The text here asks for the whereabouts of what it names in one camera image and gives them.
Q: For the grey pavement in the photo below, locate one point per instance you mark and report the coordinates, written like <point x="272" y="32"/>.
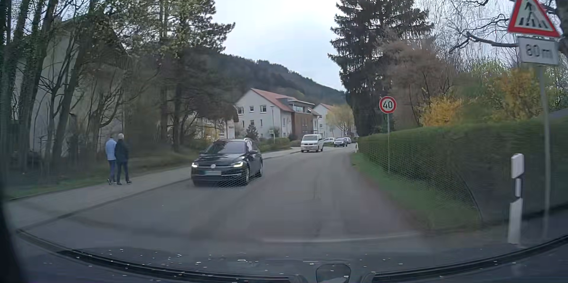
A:
<point x="88" y="196"/>

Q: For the grey asphalt road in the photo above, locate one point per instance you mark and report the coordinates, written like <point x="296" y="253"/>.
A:
<point x="301" y="194"/>

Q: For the white van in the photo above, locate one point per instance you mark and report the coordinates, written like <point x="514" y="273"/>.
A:
<point x="312" y="143"/>

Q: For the trimmed green hedge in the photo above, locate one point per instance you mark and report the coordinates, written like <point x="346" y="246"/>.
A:
<point x="466" y="163"/>

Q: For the tall dark conifer tree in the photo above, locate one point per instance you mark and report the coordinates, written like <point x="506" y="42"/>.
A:
<point x="375" y="48"/>

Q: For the round speed limit sign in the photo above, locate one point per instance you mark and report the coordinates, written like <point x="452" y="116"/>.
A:
<point x="388" y="110"/>

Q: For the yellow flowering bush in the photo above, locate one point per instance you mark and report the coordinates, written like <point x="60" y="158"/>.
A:
<point x="441" y="111"/>

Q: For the triangular warning sign with plate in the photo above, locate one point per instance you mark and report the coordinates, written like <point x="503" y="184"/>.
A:
<point x="532" y="21"/>

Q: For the person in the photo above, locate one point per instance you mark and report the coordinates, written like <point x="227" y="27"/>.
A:
<point x="122" y="158"/>
<point x="111" y="159"/>

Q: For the white marker post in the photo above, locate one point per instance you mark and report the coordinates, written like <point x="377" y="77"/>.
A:
<point x="516" y="198"/>

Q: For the lamp post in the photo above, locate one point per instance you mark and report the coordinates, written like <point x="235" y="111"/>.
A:
<point x="273" y="121"/>

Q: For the car's own bonnet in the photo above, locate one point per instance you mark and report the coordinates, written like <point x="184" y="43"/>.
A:
<point x="284" y="265"/>

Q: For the black estate car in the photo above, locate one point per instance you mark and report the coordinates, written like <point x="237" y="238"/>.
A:
<point x="227" y="161"/>

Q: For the bare branching tree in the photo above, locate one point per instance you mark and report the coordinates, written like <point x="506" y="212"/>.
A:
<point x="497" y="3"/>

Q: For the grass verge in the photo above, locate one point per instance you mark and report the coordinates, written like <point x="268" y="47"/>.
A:
<point x="412" y="196"/>

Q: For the wooded hill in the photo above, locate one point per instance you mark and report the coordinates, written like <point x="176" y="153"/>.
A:
<point x="275" y="76"/>

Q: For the beige building behind trees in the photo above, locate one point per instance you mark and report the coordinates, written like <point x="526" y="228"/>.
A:
<point x="53" y="96"/>

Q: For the yellow-green leafy tree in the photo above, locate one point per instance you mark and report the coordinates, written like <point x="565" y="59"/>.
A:
<point x="341" y="119"/>

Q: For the white house with red roof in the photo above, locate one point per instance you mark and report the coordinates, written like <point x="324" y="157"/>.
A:
<point x="262" y="114"/>

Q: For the row of bare trees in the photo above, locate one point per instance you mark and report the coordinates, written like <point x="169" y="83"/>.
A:
<point x="88" y="52"/>

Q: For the brown brick building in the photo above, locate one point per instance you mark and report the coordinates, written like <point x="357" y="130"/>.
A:
<point x="303" y="121"/>

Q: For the dark parked car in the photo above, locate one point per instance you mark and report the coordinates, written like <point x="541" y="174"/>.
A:
<point x="340" y="142"/>

